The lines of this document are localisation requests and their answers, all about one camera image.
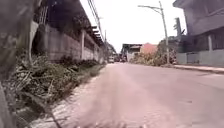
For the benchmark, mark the vehicle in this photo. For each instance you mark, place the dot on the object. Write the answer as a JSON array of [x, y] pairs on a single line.
[[111, 60]]

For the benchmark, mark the building with dark roof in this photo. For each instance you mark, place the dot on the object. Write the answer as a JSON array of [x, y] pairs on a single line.
[[130, 50]]

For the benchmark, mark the bushes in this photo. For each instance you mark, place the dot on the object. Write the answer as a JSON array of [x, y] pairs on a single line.
[[150, 58]]

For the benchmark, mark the pink building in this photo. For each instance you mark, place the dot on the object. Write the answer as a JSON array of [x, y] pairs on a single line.
[[148, 48]]

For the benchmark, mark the grey concrete road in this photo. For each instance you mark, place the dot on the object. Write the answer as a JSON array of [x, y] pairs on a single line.
[[140, 96]]

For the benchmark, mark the street lamp pole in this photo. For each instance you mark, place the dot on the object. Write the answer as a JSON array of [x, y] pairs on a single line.
[[163, 30]]

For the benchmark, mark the dark building with eaves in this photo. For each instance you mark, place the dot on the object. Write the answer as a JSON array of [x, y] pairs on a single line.
[[66, 16]]

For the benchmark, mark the robot's own part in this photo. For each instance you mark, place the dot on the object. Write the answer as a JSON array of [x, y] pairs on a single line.
[[144, 126]]

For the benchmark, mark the heap of cut plants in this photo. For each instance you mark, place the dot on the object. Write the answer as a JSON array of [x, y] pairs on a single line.
[[40, 80]]

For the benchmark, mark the concrete pavement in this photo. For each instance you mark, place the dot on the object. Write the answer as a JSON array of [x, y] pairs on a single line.
[[200, 68]]

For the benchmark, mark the grey two-storey building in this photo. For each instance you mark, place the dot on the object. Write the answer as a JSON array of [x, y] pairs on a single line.
[[203, 23]]

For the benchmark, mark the grey block wall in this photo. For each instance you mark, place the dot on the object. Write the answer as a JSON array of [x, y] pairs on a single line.
[[63, 45]]

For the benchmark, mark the grey low wall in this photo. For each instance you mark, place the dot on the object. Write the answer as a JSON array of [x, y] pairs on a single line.
[[203, 57]]

